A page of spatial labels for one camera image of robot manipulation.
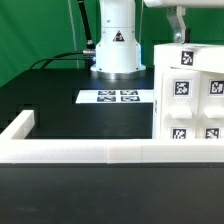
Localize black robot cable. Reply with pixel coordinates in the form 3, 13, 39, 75
29, 0, 98, 70

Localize white base tag plate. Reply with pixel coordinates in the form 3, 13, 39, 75
75, 89, 154, 104

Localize thin white cable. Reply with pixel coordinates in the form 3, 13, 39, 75
67, 0, 80, 70

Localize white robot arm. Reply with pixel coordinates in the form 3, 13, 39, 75
91, 0, 224, 80

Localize white cabinet door panel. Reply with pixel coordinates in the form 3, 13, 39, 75
196, 72, 224, 139

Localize white U-shaped obstacle wall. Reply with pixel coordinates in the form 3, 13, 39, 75
0, 110, 224, 164

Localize white cabinet top block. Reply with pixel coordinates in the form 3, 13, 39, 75
154, 43, 224, 73

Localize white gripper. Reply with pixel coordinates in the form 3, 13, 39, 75
144, 0, 224, 44

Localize white cabinet body box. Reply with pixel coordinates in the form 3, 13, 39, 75
152, 68, 224, 140

